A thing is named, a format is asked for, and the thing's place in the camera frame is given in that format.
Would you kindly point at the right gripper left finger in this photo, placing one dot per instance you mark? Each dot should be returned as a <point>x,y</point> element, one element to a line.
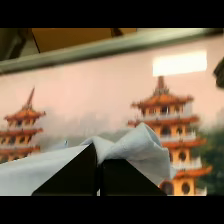
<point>78,176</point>

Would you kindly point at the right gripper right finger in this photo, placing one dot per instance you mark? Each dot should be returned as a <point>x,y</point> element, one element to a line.
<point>128,180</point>

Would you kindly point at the light blue garment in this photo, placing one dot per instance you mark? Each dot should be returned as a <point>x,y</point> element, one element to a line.
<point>140,146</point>

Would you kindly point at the dark grey garment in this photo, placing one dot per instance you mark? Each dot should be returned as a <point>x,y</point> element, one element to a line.
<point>220,73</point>

